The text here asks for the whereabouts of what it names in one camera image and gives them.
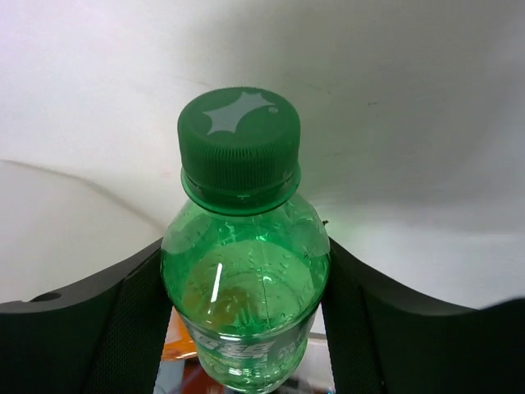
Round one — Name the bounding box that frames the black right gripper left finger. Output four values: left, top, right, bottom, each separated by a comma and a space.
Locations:
1, 241, 171, 393

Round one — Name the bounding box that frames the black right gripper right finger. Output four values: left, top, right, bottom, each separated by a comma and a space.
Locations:
322, 243, 524, 393

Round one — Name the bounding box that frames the green plastic soda bottle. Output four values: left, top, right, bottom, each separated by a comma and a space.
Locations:
161, 87, 331, 393

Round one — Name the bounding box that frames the orange plastic bottle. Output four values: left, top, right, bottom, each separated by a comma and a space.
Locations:
161, 310, 197, 361

